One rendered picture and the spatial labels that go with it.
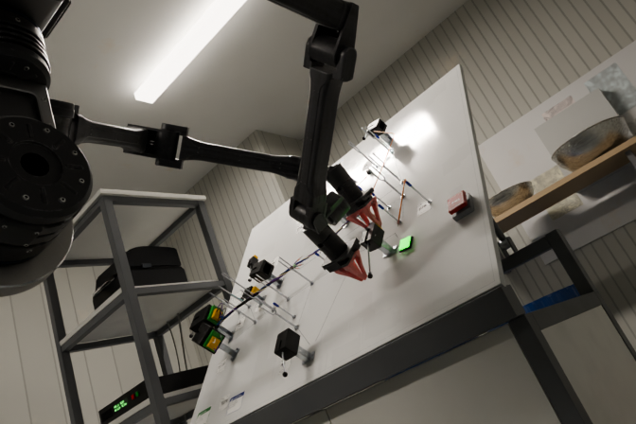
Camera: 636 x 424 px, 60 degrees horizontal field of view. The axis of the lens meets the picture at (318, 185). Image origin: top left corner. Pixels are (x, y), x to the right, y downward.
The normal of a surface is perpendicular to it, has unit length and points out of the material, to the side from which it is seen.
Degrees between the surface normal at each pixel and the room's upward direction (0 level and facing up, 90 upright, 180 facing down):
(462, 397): 90
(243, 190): 90
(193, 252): 90
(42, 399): 90
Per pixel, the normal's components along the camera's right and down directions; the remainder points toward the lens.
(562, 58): -0.61, -0.08
